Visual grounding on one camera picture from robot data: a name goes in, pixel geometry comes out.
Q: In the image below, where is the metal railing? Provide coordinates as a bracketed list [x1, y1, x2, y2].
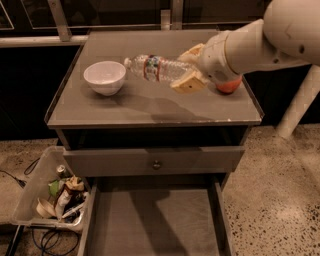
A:
[0, 0, 271, 48]

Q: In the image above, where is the clear plastic water bottle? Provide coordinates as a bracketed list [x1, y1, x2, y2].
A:
[124, 54, 195, 82]

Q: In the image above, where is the metal can in bin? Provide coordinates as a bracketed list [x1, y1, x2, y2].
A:
[56, 165, 71, 178]

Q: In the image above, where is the white cup in bin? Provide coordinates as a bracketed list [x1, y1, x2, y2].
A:
[36, 198, 56, 219]

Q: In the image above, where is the green item in bin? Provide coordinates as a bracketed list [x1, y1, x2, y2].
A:
[48, 180, 60, 197]

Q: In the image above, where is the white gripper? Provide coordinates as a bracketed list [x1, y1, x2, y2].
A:
[170, 31, 242, 94]

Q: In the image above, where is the clear plastic bin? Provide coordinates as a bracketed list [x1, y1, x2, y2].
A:
[12, 146, 84, 233]

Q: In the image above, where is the red apple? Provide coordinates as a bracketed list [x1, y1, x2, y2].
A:
[216, 77, 242, 94]

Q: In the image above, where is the brown white bottle in bin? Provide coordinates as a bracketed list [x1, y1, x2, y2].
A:
[54, 176, 84, 220]

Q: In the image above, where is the white diagonal pole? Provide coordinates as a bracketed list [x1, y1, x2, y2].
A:
[276, 65, 320, 139]

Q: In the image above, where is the grey open middle drawer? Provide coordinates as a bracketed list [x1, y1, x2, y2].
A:
[77, 174, 236, 256]

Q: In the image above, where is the blue cable on floor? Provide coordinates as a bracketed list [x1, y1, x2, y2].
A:
[31, 227, 81, 256]

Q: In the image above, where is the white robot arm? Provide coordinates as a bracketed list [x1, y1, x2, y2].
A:
[171, 0, 320, 94]

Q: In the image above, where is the grey cabinet counter top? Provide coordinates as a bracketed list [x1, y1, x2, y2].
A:
[46, 30, 263, 129]

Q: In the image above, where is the black cable on floor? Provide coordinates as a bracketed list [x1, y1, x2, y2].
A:
[0, 157, 41, 188]

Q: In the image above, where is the grey upper drawer with knob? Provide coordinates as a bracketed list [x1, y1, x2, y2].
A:
[63, 146, 244, 177]

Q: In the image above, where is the white ceramic bowl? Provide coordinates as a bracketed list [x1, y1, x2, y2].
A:
[83, 61, 126, 96]

